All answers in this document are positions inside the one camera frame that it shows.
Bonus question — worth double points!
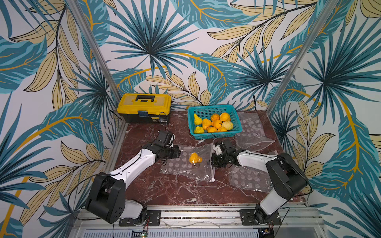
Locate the yellow black toolbox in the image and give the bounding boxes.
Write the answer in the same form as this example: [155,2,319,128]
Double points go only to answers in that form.
[117,93,172,124]

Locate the clear zip-top bag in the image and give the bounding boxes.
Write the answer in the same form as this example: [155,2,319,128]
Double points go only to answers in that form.
[234,112,275,152]

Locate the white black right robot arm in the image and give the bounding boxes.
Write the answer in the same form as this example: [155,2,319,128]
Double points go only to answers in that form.
[211,139,309,226]

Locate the orange pear from bag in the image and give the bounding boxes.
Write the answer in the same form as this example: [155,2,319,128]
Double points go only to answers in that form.
[202,118,211,131]
[211,120,223,129]

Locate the yellow fruit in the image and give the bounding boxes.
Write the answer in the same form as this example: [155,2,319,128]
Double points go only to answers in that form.
[217,127,228,132]

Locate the left aluminium frame post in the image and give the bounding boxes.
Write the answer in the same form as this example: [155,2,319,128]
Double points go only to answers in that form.
[67,0,121,101]

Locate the large orange brown-stem pear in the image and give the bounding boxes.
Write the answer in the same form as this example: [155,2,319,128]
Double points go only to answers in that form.
[219,112,231,122]

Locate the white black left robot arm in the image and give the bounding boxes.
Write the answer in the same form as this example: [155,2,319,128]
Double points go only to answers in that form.
[85,131,181,225]

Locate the aluminium frame post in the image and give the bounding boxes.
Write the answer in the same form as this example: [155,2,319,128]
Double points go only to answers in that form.
[266,0,339,116]
[67,0,121,101]

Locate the dotted zip-top bag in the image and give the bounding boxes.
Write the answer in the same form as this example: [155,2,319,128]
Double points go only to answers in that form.
[227,150,278,193]
[160,144,215,182]

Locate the teal plastic basket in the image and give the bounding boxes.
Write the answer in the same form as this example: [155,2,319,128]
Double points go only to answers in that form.
[188,105,243,140]

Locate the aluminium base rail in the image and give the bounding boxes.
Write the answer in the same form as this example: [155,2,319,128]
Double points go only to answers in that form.
[69,203,329,238]

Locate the orange fruits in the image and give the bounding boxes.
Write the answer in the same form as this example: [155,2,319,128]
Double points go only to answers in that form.
[189,153,203,165]

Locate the right aluminium frame post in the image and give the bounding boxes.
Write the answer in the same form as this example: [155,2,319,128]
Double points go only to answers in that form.
[266,0,339,116]

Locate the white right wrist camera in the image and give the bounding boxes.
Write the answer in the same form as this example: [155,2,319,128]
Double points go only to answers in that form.
[212,145,223,156]

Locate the yellow pear long neck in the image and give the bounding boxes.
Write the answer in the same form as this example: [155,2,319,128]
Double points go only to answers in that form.
[193,114,203,126]

